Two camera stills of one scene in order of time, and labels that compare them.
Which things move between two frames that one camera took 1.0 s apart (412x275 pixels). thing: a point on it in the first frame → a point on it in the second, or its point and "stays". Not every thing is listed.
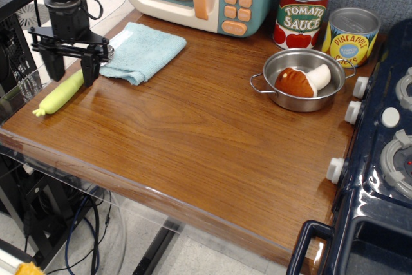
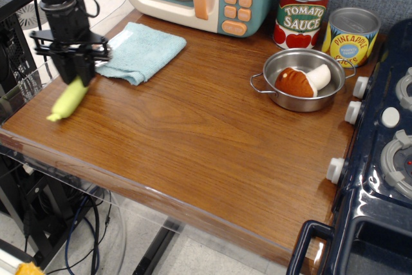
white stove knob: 352,112 stays
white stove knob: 335,169 stays
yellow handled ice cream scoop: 75,82 → 70,97
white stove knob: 360,86 stays
